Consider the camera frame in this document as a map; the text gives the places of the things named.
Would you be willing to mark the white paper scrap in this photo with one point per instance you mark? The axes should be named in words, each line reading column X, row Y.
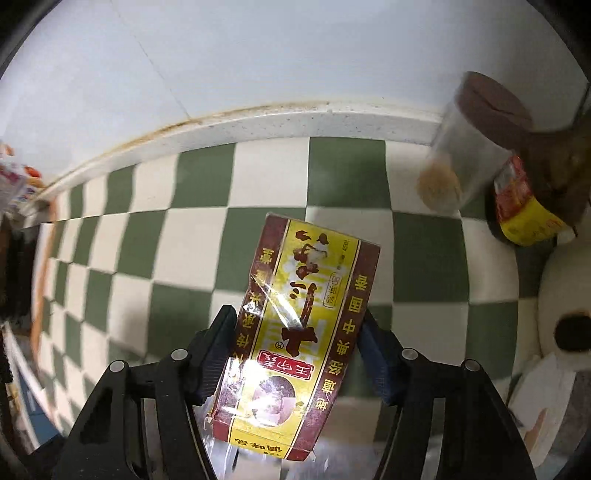
column 539, row 403

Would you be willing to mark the yellow maroon seasoning box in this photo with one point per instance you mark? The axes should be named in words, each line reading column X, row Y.
column 309, row 288

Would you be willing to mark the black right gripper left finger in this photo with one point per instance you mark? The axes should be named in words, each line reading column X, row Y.
column 185, row 379

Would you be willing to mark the green white checkered mat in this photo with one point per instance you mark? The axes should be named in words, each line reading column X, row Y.
column 144, row 256

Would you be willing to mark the brown sauce bottle yellow label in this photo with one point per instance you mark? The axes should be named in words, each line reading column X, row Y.
column 544, row 187

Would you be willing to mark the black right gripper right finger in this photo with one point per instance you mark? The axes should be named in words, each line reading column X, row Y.
column 406, row 380

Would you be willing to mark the white electric kettle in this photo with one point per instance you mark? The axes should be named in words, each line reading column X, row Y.
column 564, row 306

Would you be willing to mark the clear jar brown lid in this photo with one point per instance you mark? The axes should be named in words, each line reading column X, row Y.
column 481, row 128

